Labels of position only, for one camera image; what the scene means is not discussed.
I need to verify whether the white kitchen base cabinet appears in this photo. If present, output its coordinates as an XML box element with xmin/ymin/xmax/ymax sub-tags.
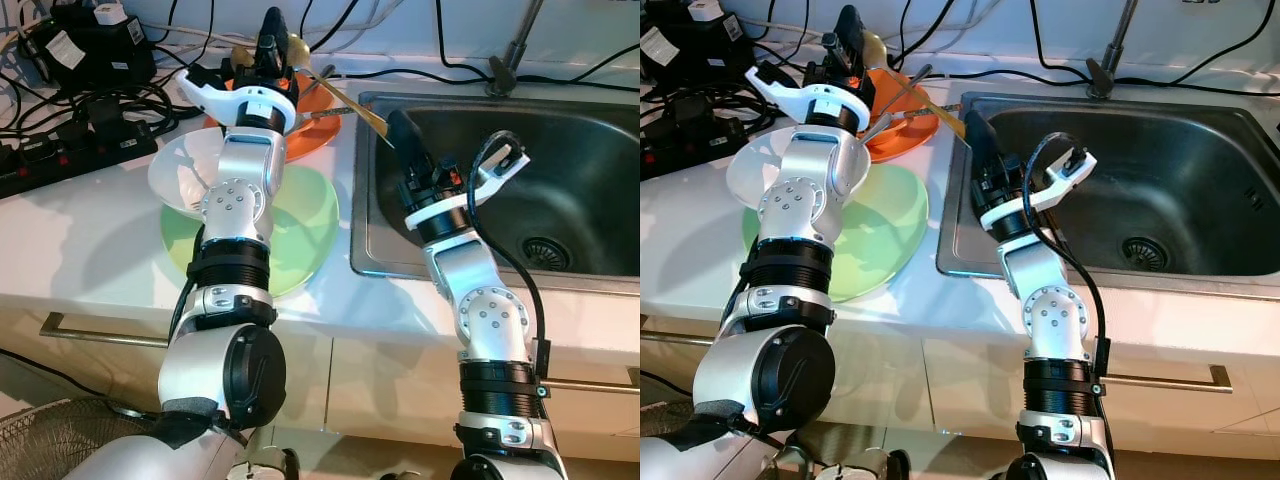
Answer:
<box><xmin>640</xmin><ymin>300</ymin><xmax>1280</xmax><ymax>461</ymax></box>
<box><xmin>0</xmin><ymin>300</ymin><xmax>641</xmax><ymax>466</ymax></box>

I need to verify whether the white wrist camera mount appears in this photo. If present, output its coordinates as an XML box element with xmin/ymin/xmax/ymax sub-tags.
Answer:
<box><xmin>978</xmin><ymin>148</ymin><xmax>1099</xmax><ymax>236</ymax></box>
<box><xmin>403</xmin><ymin>138</ymin><xmax>533</xmax><ymax>229</ymax></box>
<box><xmin>745</xmin><ymin>65</ymin><xmax>869</xmax><ymax>129</ymax></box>
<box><xmin>175</xmin><ymin>68</ymin><xmax>298</xmax><ymax>126</ymax></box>

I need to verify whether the steel cabinet bar handle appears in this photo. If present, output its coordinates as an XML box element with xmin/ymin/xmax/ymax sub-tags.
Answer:
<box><xmin>40</xmin><ymin>312</ymin><xmax>173</xmax><ymax>349</ymax></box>
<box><xmin>545</xmin><ymin>368</ymin><xmax>641</xmax><ymax>394</ymax></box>
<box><xmin>1098</xmin><ymin>365</ymin><xmax>1234</xmax><ymax>394</ymax></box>
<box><xmin>640</xmin><ymin>318</ymin><xmax>696</xmax><ymax>341</ymax></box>

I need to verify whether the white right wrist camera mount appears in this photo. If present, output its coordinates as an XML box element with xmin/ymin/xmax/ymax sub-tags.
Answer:
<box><xmin>403</xmin><ymin>138</ymin><xmax>533</xmax><ymax>229</ymax></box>
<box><xmin>978</xmin><ymin>148</ymin><xmax>1099</xmax><ymax>236</ymax></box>

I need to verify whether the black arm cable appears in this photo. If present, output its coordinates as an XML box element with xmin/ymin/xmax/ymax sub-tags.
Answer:
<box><xmin>165</xmin><ymin>225</ymin><xmax>206</xmax><ymax>341</ymax></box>
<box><xmin>463</xmin><ymin>130</ymin><xmax>553</xmax><ymax>376</ymax></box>
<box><xmin>1020</xmin><ymin>132</ymin><xmax>1113</xmax><ymax>376</ymax></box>

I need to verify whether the black power strip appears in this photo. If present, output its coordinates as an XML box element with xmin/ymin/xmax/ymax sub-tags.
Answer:
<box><xmin>640</xmin><ymin>108</ymin><xmax>746</xmax><ymax>181</ymax></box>
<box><xmin>0</xmin><ymin>118</ymin><xmax>196</xmax><ymax>199</ymax></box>

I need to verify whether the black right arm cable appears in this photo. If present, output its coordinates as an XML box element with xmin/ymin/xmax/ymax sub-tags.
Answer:
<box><xmin>1020</xmin><ymin>132</ymin><xmax>1113</xmax><ymax>376</ymax></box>
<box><xmin>463</xmin><ymin>130</ymin><xmax>553</xmax><ymax>376</ymax></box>

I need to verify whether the stainless steel sink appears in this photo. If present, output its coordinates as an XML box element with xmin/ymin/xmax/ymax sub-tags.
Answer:
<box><xmin>350</xmin><ymin>92</ymin><xmax>641</xmax><ymax>293</ymax></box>
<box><xmin>935</xmin><ymin>92</ymin><xmax>1280</xmax><ymax>293</ymax></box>

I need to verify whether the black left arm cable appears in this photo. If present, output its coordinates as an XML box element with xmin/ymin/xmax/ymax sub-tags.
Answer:
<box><xmin>165</xmin><ymin>225</ymin><xmax>206</xmax><ymax>341</ymax></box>

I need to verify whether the metal sink faucet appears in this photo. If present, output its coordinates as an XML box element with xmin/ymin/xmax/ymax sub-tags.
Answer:
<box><xmin>1088</xmin><ymin>0</ymin><xmax>1141</xmax><ymax>99</ymax></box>
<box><xmin>487</xmin><ymin>0</ymin><xmax>546</xmax><ymax>98</ymax></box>

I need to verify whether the dark handled steel utensil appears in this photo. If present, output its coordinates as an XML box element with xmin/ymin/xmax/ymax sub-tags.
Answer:
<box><xmin>290</xmin><ymin>106</ymin><xmax>346</xmax><ymax>129</ymax></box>
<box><xmin>862</xmin><ymin>105</ymin><xmax>946</xmax><ymax>143</ymax></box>

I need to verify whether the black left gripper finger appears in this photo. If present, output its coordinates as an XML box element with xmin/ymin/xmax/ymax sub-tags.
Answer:
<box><xmin>836</xmin><ymin>5</ymin><xmax>867</xmax><ymax>56</ymax></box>
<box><xmin>258</xmin><ymin>6</ymin><xmax>291</xmax><ymax>56</ymax></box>

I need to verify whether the orange plate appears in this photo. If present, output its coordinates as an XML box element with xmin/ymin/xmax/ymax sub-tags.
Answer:
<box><xmin>855</xmin><ymin>68</ymin><xmax>941</xmax><ymax>164</ymax></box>
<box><xmin>205</xmin><ymin>70</ymin><xmax>343</xmax><ymax>163</ymax></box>

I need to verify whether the black sink drain strainer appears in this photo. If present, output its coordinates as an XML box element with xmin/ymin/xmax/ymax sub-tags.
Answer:
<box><xmin>1120</xmin><ymin>236</ymin><xmax>1171</xmax><ymax>271</ymax></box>
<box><xmin>520</xmin><ymin>237</ymin><xmax>573</xmax><ymax>273</ymax></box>

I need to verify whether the grey steel utensil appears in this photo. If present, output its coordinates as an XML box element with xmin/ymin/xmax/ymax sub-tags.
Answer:
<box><xmin>298</xmin><ymin>63</ymin><xmax>338</xmax><ymax>103</ymax></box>
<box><xmin>878</xmin><ymin>63</ymin><xmax>933</xmax><ymax>113</ymax></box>

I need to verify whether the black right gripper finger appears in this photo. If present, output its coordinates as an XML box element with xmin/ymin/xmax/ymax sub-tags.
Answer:
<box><xmin>385</xmin><ymin>108</ymin><xmax>436</xmax><ymax>179</ymax></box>
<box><xmin>963</xmin><ymin>110</ymin><xmax>1011</xmax><ymax>176</ymax></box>

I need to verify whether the green plate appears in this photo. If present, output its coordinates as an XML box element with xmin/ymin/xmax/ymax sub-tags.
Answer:
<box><xmin>160</xmin><ymin>165</ymin><xmax>341</xmax><ymax>299</ymax></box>
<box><xmin>742</xmin><ymin>163</ymin><xmax>931</xmax><ymax>303</ymax></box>

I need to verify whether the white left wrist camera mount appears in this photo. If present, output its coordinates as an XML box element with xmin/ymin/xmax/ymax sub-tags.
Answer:
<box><xmin>745</xmin><ymin>65</ymin><xmax>869</xmax><ymax>129</ymax></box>
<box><xmin>175</xmin><ymin>68</ymin><xmax>298</xmax><ymax>126</ymax></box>

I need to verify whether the white bowl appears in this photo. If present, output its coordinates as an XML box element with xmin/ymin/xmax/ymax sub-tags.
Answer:
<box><xmin>725</xmin><ymin>128</ymin><xmax>801</xmax><ymax>211</ymax></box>
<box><xmin>148</xmin><ymin>127</ymin><xmax>246</xmax><ymax>221</ymax></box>

